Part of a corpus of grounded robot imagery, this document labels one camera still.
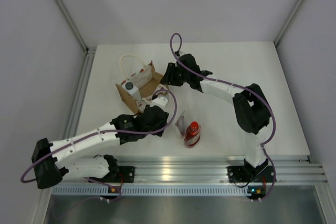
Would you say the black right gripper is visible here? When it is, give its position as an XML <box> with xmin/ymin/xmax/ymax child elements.
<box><xmin>161</xmin><ymin>63</ymin><xmax>190</xmax><ymax>87</ymax></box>

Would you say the burlap watermelon canvas bag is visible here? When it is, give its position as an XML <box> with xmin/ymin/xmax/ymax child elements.
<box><xmin>115</xmin><ymin>55</ymin><xmax>168</xmax><ymax>114</ymax></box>

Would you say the clear plastic tube pack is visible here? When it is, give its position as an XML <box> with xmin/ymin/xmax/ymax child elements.
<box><xmin>174</xmin><ymin>110</ymin><xmax>186</xmax><ymax>137</ymax></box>

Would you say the red shampoo bottle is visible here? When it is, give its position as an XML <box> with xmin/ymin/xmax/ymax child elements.
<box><xmin>184</xmin><ymin>121</ymin><xmax>201</xmax><ymax>148</ymax></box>

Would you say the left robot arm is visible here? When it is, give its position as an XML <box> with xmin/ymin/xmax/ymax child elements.
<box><xmin>31</xmin><ymin>105</ymin><xmax>169</xmax><ymax>189</ymax></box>

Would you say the white bottle grey cap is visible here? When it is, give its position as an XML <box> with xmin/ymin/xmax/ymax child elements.
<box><xmin>122</xmin><ymin>81</ymin><xmax>141</xmax><ymax>100</ymax></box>

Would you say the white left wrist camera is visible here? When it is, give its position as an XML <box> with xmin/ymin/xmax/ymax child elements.
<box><xmin>150</xmin><ymin>96</ymin><xmax>169</xmax><ymax>110</ymax></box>

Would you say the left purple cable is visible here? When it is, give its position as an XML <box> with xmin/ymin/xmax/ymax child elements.
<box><xmin>20</xmin><ymin>89</ymin><xmax>177</xmax><ymax>204</ymax></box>

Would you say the perforated cable duct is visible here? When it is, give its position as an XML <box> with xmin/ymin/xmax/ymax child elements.
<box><xmin>52</xmin><ymin>185</ymin><xmax>261</xmax><ymax>196</ymax></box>

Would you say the aluminium rail base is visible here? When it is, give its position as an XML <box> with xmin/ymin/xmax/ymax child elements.
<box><xmin>40</xmin><ymin>155</ymin><xmax>329</xmax><ymax>184</ymax></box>

